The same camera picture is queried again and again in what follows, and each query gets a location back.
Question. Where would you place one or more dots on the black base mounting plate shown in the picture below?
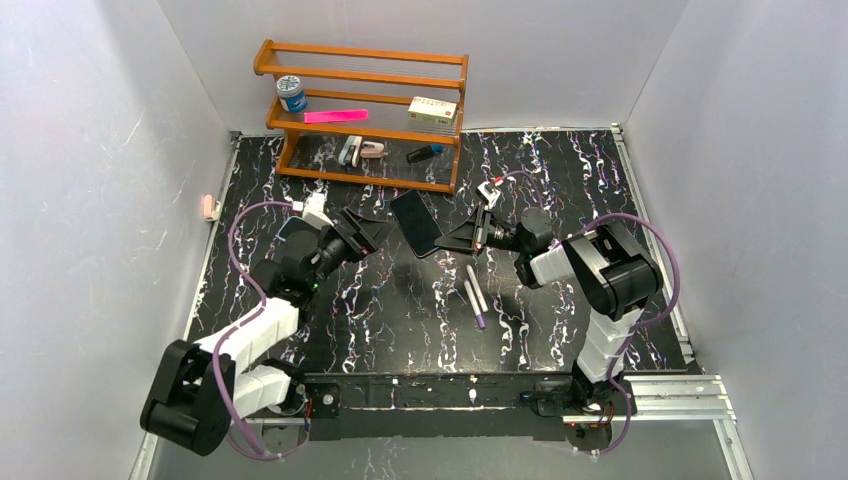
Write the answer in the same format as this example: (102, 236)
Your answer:
(519, 423)

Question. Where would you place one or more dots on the blue phone on table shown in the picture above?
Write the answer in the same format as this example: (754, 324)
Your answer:
(292, 226)

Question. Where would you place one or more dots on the teal white stapler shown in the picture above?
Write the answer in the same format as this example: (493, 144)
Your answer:
(350, 153)

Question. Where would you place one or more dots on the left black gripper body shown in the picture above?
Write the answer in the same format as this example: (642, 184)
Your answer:
(356, 234)

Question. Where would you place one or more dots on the blue white round jar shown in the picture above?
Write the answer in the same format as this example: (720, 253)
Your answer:
(291, 94)

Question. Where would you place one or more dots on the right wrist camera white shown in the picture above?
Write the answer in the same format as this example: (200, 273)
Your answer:
(490, 192)

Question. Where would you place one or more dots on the black smartphone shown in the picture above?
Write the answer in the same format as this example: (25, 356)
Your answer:
(416, 223)

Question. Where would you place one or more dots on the pink flat strip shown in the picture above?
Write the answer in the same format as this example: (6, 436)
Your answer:
(336, 116)

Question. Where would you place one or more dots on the white purple marker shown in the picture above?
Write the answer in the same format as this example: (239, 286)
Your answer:
(474, 305)
(476, 289)

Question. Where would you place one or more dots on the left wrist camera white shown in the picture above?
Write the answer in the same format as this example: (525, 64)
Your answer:
(311, 210)

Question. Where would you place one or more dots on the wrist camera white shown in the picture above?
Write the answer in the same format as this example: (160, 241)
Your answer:
(311, 210)
(490, 192)

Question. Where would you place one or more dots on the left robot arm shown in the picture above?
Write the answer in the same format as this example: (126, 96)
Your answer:
(204, 389)

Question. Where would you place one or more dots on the orange wooden shelf rack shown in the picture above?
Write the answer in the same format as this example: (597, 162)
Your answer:
(382, 82)

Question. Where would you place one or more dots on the pink wall clip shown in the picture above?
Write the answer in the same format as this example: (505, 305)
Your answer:
(211, 208)

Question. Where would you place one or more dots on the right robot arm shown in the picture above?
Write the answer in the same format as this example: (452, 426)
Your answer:
(616, 275)

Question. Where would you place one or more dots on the aluminium front rail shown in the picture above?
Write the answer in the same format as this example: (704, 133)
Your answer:
(267, 392)

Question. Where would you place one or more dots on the white red cardboard box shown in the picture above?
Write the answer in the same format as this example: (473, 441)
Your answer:
(432, 111)

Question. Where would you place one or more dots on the pink small stapler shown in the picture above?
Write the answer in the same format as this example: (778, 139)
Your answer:
(372, 150)

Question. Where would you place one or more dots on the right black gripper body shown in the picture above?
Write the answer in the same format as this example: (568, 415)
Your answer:
(479, 229)

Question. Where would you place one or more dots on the white purple marker right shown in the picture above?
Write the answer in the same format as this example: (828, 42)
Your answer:
(476, 289)

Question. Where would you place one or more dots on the black marker blue cap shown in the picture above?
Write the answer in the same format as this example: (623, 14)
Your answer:
(424, 153)

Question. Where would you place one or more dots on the white purple marker left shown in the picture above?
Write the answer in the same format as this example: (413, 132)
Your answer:
(474, 305)

